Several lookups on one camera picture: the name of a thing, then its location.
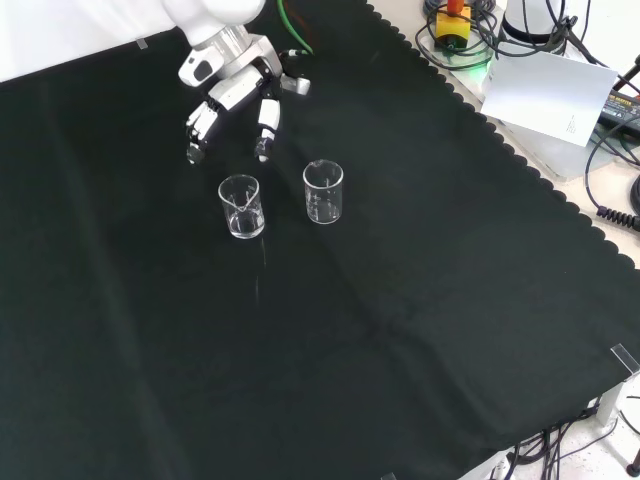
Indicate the pale white board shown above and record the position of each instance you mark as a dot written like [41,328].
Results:
[545,95]

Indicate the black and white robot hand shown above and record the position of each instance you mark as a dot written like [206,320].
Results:
[235,90]

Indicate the clear glass beaker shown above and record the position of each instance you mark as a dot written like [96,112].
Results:
[241,227]
[320,212]

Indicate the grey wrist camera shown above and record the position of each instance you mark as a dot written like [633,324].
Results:
[297,85]

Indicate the yellow stop button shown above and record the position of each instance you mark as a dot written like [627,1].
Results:
[452,27]

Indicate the clear cloth clip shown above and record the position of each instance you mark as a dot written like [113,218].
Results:
[389,476]
[625,359]
[142,44]

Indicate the white cone-shaped stand base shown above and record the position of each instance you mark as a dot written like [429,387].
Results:
[525,17]

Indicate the black power adapter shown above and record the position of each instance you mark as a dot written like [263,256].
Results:
[622,107]

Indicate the black bench cloth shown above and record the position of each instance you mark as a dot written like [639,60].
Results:
[350,325]

